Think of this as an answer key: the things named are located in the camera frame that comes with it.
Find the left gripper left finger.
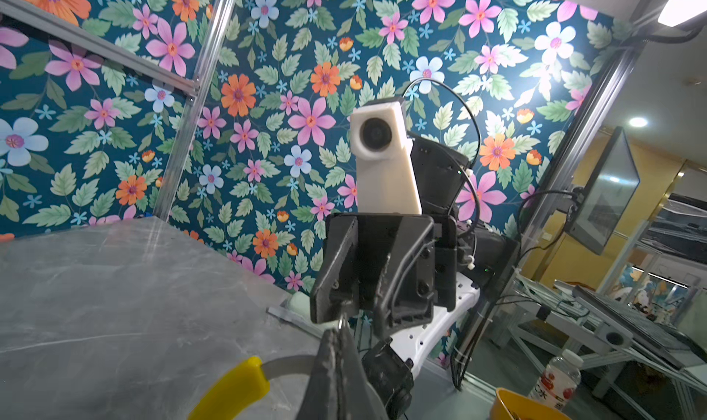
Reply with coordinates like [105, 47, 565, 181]
[296, 329, 341, 420]

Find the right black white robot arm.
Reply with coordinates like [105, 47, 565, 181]
[298, 137, 518, 419]

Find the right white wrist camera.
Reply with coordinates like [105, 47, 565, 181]
[350, 98, 422, 215]

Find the ceiling light strip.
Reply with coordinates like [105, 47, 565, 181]
[657, 0, 706, 28]

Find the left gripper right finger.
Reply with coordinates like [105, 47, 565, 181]
[339, 327, 387, 420]

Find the grey yellow keyring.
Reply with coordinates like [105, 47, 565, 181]
[188, 355, 315, 420]

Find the plastic drink bottle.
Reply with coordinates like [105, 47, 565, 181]
[528, 349, 584, 411]

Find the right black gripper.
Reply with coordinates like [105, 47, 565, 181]
[310, 213, 458, 339]

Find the yellow bowl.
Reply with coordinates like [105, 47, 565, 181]
[489, 388, 570, 420]

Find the pale green sponge block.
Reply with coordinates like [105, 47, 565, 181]
[266, 291, 316, 326]

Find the black monitor screen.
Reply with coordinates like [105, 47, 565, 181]
[564, 127, 641, 255]

